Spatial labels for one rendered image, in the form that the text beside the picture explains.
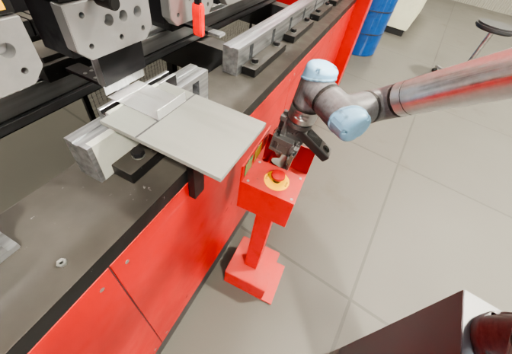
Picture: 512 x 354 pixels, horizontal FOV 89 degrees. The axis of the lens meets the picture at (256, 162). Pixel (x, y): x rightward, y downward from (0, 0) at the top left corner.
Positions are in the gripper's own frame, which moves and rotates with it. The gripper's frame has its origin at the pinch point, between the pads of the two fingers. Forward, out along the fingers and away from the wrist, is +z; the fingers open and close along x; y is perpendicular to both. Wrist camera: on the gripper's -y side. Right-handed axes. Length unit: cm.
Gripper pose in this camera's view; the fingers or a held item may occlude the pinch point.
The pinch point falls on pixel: (286, 170)
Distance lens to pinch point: 83.0
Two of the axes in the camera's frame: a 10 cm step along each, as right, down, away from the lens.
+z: -2.0, 6.5, 7.3
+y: -8.9, -4.3, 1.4
